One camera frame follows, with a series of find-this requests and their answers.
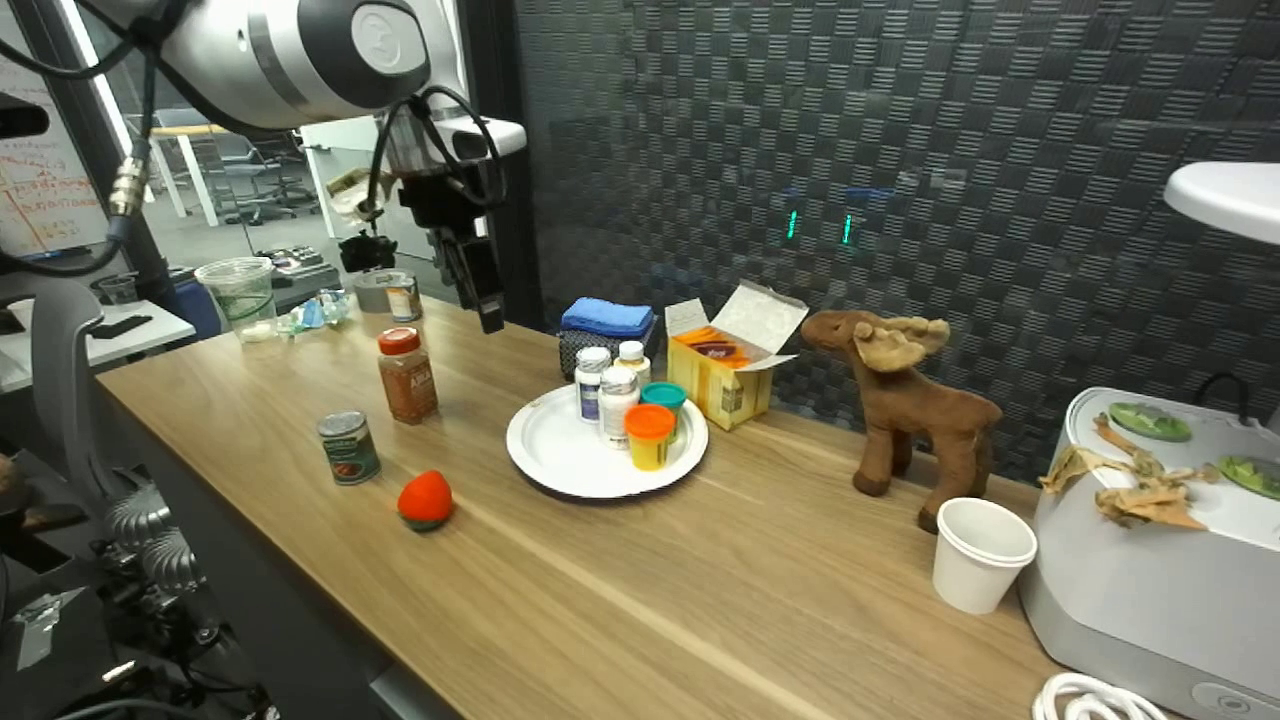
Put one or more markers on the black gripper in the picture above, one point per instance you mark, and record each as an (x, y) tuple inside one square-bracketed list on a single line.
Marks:
[(444, 204)]

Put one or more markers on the white blue-label pill bottle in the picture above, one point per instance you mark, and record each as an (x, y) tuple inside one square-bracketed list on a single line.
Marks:
[(591, 382)]

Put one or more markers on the small white yellow-label bottle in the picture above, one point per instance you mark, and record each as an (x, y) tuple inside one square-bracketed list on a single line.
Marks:
[(635, 360)]

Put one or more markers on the white round plate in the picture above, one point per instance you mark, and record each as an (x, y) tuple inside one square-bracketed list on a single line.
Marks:
[(563, 453)]

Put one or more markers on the small clear jar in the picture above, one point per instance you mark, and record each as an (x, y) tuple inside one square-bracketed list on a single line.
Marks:
[(397, 298)]

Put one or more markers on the black clamp stand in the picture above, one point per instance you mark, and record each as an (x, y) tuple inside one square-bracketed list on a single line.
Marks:
[(366, 254)]

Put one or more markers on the spice jar with orange lid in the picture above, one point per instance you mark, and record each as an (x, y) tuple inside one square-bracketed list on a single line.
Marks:
[(407, 382)]

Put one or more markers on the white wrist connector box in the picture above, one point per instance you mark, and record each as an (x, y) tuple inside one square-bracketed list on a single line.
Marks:
[(486, 134)]

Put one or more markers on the blue sponge cloth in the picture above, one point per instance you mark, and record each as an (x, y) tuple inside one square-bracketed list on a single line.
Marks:
[(607, 317)]

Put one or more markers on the clear plastic bottle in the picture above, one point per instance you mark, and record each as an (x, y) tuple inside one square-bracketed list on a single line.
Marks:
[(301, 320)]

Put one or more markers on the green-label tin can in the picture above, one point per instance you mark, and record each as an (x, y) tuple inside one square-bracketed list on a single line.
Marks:
[(348, 451)]

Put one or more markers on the translucent plastic container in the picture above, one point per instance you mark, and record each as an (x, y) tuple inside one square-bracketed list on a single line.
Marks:
[(239, 293)]

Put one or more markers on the red toy tomato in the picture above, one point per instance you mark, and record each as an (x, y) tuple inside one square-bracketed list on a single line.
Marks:
[(426, 500)]

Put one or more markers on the open yellow cardboard box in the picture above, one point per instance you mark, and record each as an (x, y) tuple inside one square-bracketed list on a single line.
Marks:
[(720, 385)]

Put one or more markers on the white side desk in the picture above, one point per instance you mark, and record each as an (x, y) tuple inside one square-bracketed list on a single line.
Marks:
[(134, 347)]

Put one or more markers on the grey office chair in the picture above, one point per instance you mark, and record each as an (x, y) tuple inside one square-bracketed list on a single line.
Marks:
[(60, 385)]

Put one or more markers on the grey and black machinery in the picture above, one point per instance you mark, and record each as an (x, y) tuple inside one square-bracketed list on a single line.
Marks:
[(147, 544)]

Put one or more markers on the brown plush moose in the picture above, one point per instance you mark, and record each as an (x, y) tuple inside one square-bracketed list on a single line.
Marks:
[(921, 412)]

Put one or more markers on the white paper cup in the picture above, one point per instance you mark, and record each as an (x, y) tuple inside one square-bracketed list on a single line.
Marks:
[(982, 561)]

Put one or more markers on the green round pod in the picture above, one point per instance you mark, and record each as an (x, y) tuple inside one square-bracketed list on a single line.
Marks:
[(1252, 479), (1144, 422)]

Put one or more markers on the dried brown leaves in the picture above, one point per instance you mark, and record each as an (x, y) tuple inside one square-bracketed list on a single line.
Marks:
[(1132, 500)]

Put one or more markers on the white and grey appliance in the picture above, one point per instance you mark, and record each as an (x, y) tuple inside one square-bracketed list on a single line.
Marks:
[(1144, 585)]

